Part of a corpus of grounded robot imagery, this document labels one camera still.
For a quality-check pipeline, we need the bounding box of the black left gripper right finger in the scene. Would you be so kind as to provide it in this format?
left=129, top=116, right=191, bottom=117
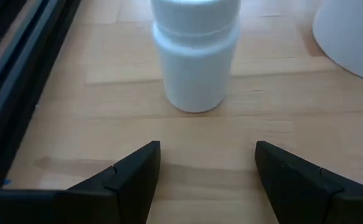
left=254, top=139, right=363, bottom=224

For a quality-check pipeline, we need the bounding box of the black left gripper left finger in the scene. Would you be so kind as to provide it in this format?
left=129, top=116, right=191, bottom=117
left=66, top=139, right=162, bottom=224

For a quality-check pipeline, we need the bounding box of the white pill bottle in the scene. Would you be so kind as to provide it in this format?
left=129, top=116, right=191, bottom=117
left=151, top=0, right=242, bottom=114

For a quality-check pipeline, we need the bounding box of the white plant pot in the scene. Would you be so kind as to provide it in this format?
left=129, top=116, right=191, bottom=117
left=311, top=0, right=363, bottom=84

